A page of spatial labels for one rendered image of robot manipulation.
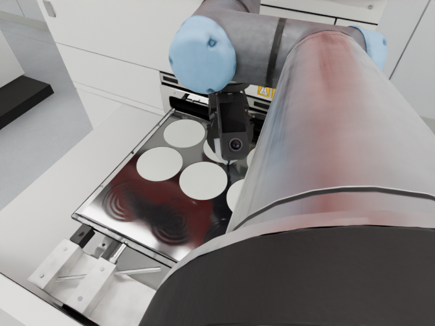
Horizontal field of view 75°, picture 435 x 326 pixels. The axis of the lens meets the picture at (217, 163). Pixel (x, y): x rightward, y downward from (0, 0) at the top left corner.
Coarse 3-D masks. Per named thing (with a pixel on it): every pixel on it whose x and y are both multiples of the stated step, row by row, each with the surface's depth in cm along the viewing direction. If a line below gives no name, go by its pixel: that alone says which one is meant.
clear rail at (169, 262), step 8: (72, 216) 53; (80, 216) 53; (88, 224) 52; (96, 224) 52; (104, 232) 51; (112, 232) 51; (120, 240) 50; (128, 240) 50; (136, 248) 49; (144, 248) 49; (152, 256) 48; (160, 256) 48; (168, 264) 47
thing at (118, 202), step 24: (168, 120) 72; (144, 144) 66; (168, 144) 66; (240, 168) 61; (120, 192) 57; (144, 192) 57; (168, 192) 57; (96, 216) 54; (120, 216) 54; (144, 216) 54; (168, 216) 54; (192, 216) 54; (216, 216) 54; (144, 240) 50; (168, 240) 51; (192, 240) 51
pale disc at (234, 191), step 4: (240, 180) 59; (232, 184) 59; (236, 184) 59; (240, 184) 59; (232, 188) 58; (236, 188) 58; (240, 188) 58; (228, 192) 57; (232, 192) 57; (236, 192) 57; (228, 196) 57; (232, 196) 57; (236, 196) 57; (228, 200) 56; (232, 200) 56; (236, 200) 56; (228, 204) 55; (232, 204) 55; (232, 208) 55
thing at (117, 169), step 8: (168, 112) 74; (160, 120) 72; (152, 128) 70; (144, 136) 68; (136, 152) 65; (128, 160) 63; (120, 168) 61; (112, 176) 60; (104, 184) 58; (96, 192) 57; (88, 200) 56; (80, 208) 54
